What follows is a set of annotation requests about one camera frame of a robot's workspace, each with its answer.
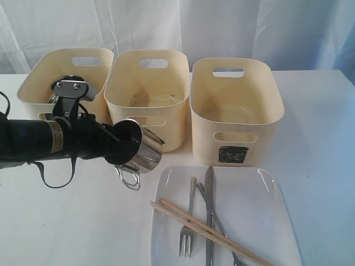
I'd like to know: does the stainless steel bowl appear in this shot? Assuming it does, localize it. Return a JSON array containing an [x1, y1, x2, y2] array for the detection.
[[48, 94, 59, 104]]

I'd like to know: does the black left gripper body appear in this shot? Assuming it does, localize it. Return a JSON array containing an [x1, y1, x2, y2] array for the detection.
[[62, 113, 108, 160]]

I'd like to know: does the cream bin with square mark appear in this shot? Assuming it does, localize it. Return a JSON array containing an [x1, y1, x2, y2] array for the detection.
[[190, 58, 285, 167]]

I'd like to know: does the steel table knife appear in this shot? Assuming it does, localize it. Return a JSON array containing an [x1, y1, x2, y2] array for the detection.
[[204, 166, 214, 266]]

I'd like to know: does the wooden chopstick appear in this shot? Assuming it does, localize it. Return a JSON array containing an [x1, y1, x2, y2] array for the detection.
[[149, 201, 267, 266], [159, 197, 275, 266]]

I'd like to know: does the steel mug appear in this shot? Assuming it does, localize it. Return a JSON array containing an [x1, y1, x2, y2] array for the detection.
[[51, 75, 85, 90], [105, 119, 165, 191]]

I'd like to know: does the cream bin with circle mark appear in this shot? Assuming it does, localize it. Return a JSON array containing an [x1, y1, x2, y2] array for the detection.
[[17, 48, 114, 125]]

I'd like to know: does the black cable loop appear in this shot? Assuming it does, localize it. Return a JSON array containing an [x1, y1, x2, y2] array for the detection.
[[34, 155, 77, 189]]

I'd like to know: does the lower wooden chopstick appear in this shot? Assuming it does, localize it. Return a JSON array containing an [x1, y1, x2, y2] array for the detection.
[[149, 201, 267, 266]]

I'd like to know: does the upper wooden chopstick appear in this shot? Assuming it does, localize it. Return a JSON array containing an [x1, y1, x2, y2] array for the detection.
[[159, 197, 275, 266]]

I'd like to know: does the cream bin with triangle mark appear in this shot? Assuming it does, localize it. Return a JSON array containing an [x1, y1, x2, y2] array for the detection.
[[104, 50, 190, 152]]

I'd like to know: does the white backdrop curtain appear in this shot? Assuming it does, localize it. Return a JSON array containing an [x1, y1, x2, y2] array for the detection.
[[1, 1, 354, 80]]

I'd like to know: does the white rectangular plate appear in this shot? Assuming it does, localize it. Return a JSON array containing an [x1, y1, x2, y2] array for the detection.
[[150, 166, 302, 265]]

